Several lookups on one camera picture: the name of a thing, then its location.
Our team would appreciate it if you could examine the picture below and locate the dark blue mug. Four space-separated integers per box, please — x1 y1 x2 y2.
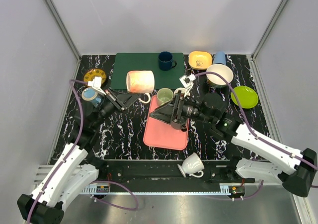
158 51 177 71

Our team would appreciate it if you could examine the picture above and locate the pink plastic tray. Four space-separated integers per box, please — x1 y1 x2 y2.
143 95 188 150

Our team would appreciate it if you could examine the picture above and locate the yellow patterned saucer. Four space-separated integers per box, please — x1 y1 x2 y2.
83 69 107 84

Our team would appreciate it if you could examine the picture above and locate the blue patterned mug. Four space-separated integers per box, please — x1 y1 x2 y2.
81 87 104 108

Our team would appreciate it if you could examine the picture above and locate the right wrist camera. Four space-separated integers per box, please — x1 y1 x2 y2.
179 74 196 96

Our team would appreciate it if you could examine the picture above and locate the dark green mat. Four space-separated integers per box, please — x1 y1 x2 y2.
110 53 185 90

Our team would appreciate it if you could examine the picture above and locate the light blue cup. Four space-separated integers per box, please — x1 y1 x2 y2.
213 51 226 65

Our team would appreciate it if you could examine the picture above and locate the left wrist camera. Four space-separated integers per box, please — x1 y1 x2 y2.
87 76 106 95

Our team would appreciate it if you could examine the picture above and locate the small grey cup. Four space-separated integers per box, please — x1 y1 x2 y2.
170 117 188 132

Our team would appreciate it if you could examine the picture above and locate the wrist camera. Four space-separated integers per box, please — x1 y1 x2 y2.
179 74 196 96
87 76 106 95

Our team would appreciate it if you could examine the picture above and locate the white footed teacup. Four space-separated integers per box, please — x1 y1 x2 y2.
177 153 204 178

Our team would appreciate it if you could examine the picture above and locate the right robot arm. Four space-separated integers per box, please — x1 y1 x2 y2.
149 93 318 197

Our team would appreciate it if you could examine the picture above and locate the yellow square bowl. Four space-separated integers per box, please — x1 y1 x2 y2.
188 51 212 70

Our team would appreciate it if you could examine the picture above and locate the light green mug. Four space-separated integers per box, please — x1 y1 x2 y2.
157 88 174 106

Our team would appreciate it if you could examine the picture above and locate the large cream bowl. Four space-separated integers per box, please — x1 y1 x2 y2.
206 64 234 88

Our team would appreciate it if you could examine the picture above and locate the pink mug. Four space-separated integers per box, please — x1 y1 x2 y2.
126 71 155 104

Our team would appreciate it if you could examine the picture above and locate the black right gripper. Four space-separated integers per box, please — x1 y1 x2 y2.
150 90 214 124

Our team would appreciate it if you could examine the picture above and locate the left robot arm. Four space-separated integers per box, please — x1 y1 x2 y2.
17 89 140 224

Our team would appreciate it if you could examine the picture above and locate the small white mug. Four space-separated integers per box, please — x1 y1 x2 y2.
173 87 190 97

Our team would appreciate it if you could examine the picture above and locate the lime green plate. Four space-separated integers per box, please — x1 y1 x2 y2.
234 86 259 109

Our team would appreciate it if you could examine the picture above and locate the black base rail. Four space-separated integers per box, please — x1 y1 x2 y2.
82 158 255 183

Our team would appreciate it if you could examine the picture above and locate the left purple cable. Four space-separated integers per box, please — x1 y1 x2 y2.
26 79 140 224

